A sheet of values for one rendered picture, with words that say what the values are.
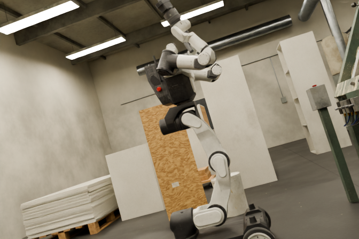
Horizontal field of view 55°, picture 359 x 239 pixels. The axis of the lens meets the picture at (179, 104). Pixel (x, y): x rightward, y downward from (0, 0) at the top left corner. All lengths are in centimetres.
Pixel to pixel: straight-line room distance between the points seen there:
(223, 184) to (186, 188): 129
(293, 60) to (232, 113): 206
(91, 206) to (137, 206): 65
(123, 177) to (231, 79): 205
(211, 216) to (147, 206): 275
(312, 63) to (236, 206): 361
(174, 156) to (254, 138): 150
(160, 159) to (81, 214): 173
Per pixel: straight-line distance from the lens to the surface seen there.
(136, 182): 502
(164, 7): 217
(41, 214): 522
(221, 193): 236
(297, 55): 641
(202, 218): 237
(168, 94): 234
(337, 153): 296
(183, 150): 357
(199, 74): 263
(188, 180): 358
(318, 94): 291
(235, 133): 472
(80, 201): 490
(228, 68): 479
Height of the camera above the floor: 78
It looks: 7 degrees up
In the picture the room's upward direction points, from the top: 16 degrees counter-clockwise
